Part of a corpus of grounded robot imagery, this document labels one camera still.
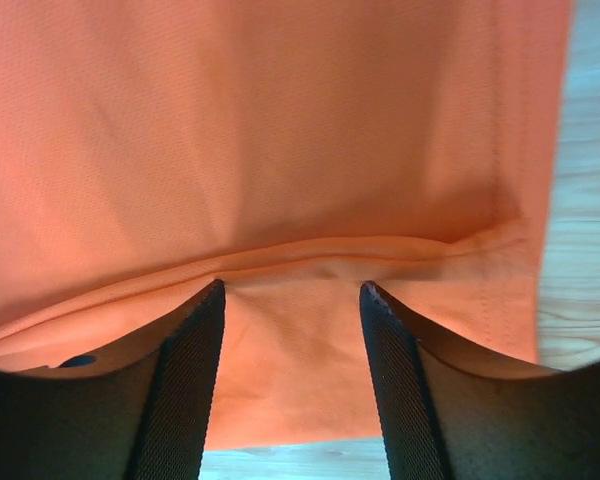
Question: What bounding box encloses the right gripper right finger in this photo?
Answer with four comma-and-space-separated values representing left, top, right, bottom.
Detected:
359, 282, 600, 479

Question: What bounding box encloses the orange t shirt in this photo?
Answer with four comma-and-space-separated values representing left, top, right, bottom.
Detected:
0, 1, 572, 449

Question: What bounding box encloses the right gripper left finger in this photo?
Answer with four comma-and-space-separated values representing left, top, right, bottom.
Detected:
0, 280, 225, 479

